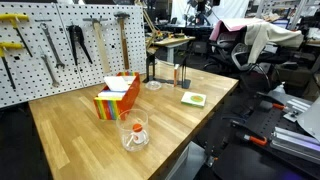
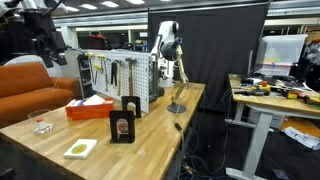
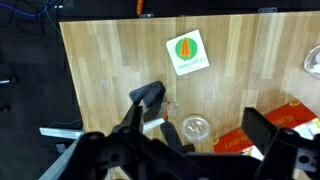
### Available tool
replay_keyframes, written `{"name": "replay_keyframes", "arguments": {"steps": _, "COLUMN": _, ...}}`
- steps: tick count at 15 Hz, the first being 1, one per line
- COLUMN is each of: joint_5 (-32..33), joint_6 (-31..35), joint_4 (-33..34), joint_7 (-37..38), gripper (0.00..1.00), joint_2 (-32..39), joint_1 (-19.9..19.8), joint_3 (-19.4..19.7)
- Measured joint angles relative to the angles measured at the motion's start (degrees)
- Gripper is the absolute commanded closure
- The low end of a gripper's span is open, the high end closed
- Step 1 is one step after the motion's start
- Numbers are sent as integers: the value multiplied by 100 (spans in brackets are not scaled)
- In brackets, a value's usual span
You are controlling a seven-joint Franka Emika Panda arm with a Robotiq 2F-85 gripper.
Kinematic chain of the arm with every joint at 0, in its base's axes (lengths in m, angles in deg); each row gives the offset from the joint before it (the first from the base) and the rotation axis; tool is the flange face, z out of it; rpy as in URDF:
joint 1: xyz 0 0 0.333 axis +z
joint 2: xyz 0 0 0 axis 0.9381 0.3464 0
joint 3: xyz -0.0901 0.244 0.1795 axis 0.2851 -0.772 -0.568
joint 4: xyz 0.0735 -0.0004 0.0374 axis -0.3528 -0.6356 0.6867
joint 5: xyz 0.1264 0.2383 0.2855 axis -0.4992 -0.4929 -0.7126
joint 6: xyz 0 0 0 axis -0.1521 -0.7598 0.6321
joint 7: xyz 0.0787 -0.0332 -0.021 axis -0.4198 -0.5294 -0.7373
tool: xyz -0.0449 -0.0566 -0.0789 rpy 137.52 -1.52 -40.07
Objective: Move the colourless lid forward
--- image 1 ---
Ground clear glass lid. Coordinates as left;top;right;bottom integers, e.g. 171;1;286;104
145;81;162;90

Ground orange white tall box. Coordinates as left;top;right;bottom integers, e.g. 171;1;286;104
173;64;180;87

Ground green white card box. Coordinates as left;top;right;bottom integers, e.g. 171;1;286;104
181;92;206;107

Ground clear glass jar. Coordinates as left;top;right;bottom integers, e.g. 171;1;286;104
116;109;149;152

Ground white paper pad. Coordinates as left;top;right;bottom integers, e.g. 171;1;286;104
104;76;129;91

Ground small orange-capped white bottle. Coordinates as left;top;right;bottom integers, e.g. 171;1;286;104
132;123;145;144

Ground background wooden desk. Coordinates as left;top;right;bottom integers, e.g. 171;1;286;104
146;36;195;63

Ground rainbow striped orange box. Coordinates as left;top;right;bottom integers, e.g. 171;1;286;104
93;72;140;120

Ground black office chair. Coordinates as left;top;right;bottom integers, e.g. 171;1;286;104
203;29;274;87

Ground pink cloth on chair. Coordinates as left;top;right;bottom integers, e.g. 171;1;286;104
209;18;263;41

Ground black pliers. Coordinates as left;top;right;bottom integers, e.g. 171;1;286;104
67;25;93;64

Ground short silver wrench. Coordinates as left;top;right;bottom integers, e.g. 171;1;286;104
40;54;60;87

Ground beige cloth on chair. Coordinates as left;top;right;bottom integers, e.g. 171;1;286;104
244;22;304;64

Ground white pegboard panel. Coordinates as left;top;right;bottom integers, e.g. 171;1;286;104
0;2;146;108

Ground long silver wrench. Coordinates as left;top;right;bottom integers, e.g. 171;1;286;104
40;23;65;69

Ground silver aluminium extrusion bars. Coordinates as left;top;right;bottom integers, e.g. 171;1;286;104
270;127;320;164

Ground dark wooden-handle hammer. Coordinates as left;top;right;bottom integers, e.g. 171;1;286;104
114;12;129;70

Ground light wooden-handle hammer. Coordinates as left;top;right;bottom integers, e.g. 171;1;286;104
84;17;111;73

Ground orange-handled black tool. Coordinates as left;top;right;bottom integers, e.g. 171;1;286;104
236;132;267;146

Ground upper yellow T-handle key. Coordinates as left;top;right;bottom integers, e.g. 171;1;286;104
0;14;32;55

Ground yellow t-handle key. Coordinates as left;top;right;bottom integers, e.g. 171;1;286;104
0;14;32;55
0;42;23;89

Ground lower yellow T-handle key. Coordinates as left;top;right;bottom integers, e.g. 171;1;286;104
0;42;23;89

